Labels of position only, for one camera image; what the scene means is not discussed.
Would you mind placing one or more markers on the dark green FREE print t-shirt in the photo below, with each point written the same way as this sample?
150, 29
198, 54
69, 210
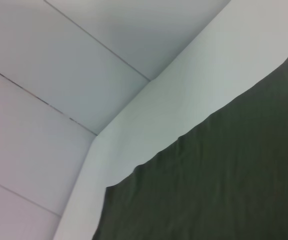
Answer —
209, 175

